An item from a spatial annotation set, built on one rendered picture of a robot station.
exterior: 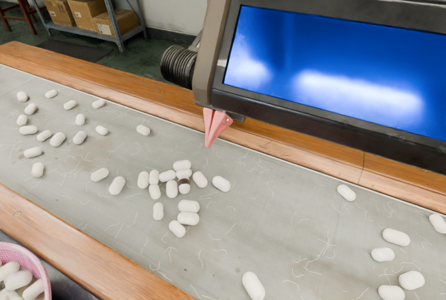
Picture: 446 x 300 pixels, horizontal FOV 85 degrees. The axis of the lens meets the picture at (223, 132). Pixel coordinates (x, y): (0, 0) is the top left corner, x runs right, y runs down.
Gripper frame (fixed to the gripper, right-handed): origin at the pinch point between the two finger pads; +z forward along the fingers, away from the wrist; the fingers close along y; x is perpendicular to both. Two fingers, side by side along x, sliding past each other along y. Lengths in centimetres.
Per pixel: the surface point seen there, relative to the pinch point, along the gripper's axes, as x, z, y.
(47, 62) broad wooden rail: 8, -6, -65
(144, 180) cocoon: -6.1, 10.7, -7.2
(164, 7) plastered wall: 157, -114, -158
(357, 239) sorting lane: -0.1, 6.3, 30.2
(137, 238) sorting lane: -10.3, 18.5, -2.1
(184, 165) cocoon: -1.7, 5.7, -2.5
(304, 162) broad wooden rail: 7.1, -3.1, 18.7
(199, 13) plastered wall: 159, -115, -118
